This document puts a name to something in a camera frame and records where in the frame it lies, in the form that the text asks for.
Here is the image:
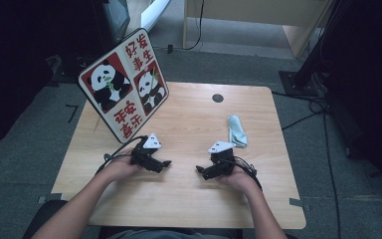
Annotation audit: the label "light wooden cabinet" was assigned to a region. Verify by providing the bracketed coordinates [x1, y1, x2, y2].
[182, 0, 332, 59]

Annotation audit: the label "panda picture board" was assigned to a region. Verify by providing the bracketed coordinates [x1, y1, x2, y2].
[78, 28, 169, 144]

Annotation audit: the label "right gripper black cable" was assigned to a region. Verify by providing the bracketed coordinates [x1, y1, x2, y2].
[232, 157, 264, 192]

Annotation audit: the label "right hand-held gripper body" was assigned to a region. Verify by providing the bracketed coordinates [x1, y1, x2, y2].
[208, 140, 237, 177]

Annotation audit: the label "dark monitor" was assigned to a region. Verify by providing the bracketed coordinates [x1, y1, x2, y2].
[93, 0, 131, 56]

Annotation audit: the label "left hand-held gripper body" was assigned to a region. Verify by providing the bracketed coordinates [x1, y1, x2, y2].
[129, 132, 162, 171]

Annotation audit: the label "long black floor cable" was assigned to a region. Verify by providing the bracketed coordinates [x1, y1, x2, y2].
[322, 113, 342, 239]

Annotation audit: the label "person's grey trousers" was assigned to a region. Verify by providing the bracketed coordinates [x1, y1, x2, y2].
[107, 229, 233, 239]

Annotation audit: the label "white panel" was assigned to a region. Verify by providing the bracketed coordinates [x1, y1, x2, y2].
[140, 0, 172, 33]

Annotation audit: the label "light blue cloth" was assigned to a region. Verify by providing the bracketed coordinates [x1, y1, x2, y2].
[228, 115, 249, 148]

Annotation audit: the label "black metal stand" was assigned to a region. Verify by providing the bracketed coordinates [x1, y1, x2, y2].
[278, 0, 344, 98]

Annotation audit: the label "black stand base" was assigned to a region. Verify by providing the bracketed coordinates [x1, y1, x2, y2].
[51, 54, 94, 84]

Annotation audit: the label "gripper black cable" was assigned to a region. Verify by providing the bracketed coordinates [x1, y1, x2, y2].
[95, 134, 147, 175]
[232, 157, 264, 192]

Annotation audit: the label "black hanging cable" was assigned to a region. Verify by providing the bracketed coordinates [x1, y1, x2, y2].
[182, 0, 205, 52]

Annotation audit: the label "person's left hand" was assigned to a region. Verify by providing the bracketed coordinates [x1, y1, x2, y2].
[102, 148, 143, 183]

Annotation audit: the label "person's right hand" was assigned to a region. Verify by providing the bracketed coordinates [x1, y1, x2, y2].
[217, 164, 261, 196]

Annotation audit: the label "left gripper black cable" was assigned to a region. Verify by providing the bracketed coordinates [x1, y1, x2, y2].
[95, 134, 147, 175]

